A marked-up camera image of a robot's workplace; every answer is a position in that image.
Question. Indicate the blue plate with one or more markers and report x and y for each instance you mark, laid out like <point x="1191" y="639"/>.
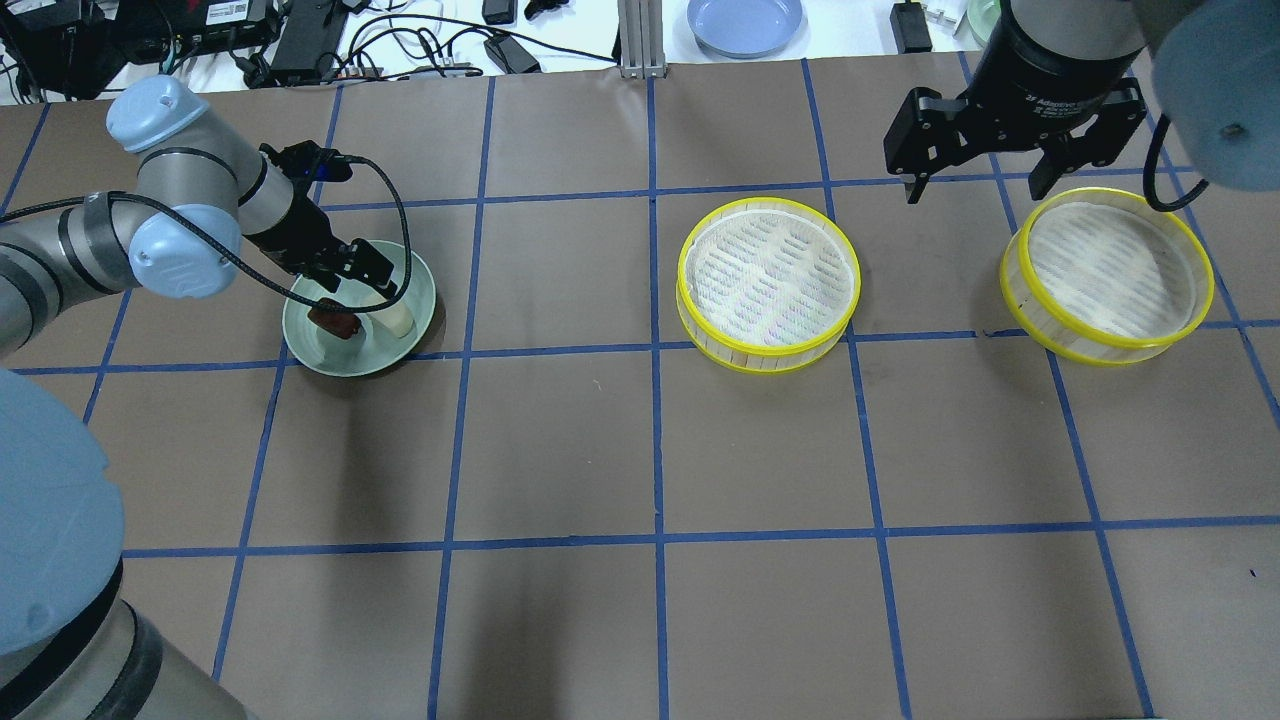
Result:
<point x="744" y="29"/>

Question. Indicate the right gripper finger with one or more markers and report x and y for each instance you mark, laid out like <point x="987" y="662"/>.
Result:
<point x="1048" y="171"/>
<point x="914" y="183"/>

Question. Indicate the white steamed bun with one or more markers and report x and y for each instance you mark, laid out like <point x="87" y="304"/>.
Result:
<point x="397" y="319"/>

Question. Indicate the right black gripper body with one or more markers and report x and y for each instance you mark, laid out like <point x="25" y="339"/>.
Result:
<point x="1045" y="72"/>

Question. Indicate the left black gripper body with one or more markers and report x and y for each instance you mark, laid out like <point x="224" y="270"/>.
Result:
<point x="296" y="236"/>

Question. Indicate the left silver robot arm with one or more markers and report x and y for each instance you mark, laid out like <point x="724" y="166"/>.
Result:
<point x="72" y="647"/>

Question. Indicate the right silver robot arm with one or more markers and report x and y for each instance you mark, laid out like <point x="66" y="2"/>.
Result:
<point x="1214" y="73"/>

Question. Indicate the brown steamed bun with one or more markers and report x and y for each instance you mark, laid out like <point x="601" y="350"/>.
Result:
<point x="334" y="320"/>

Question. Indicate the aluminium frame post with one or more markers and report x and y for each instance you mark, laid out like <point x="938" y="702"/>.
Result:
<point x="641" y="40"/>

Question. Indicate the black power adapter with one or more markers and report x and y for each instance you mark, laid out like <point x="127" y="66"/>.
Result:
<point x="909" y="27"/>

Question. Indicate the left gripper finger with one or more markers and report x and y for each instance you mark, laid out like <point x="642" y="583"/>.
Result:
<point x="384" y="296"/>
<point x="322" y="291"/>

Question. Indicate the light green plate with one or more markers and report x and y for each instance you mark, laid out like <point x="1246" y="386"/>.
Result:
<point x="374" y="349"/>

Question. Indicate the yellow bamboo steamer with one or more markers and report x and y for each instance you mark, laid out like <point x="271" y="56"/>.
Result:
<point x="1097" y="276"/>
<point x="766" y="286"/>

